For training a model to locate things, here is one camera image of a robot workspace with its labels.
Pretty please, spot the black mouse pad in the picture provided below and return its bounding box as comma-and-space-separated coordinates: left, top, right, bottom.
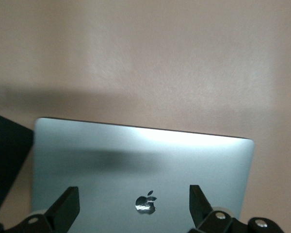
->
0, 111, 35, 225

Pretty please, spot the silver laptop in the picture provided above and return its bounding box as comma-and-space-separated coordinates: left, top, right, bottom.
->
30, 117, 256, 233

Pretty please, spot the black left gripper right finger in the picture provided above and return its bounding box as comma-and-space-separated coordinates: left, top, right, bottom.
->
189, 184, 284, 233

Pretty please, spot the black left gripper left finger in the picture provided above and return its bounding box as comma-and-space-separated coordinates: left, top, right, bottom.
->
0, 186, 81, 233

